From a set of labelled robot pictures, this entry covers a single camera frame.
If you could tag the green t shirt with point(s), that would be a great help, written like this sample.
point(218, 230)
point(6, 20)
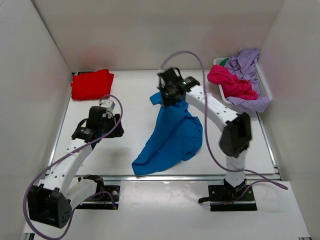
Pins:
point(223, 62)

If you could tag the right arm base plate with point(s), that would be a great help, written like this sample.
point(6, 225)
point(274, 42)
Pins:
point(221, 199)

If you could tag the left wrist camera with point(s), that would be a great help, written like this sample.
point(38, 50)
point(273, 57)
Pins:
point(108, 104)

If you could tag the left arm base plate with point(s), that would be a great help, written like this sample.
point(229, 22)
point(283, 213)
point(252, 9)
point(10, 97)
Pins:
point(104, 201)

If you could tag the lavender t shirt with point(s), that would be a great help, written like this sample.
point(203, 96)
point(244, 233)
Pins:
point(244, 67)

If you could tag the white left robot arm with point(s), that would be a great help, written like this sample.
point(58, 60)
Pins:
point(53, 199)

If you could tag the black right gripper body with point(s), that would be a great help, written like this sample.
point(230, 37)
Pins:
point(167, 97)

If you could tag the blue t shirt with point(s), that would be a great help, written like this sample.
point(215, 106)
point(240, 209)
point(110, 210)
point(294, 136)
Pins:
point(177, 137)

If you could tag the white plastic basket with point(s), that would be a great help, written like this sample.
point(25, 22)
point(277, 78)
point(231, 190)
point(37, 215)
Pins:
point(262, 86)

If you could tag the pink t shirt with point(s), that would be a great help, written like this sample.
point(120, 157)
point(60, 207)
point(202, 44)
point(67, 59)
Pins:
point(231, 85)

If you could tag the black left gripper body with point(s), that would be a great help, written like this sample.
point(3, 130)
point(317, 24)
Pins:
point(110, 122)

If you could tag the aluminium table edge rail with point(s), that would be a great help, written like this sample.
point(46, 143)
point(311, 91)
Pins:
point(112, 158)

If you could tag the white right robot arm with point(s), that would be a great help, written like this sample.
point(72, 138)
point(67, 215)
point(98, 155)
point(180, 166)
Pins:
point(235, 128)

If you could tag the red folded t shirt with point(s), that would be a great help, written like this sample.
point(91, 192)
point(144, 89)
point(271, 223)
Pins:
point(91, 85)

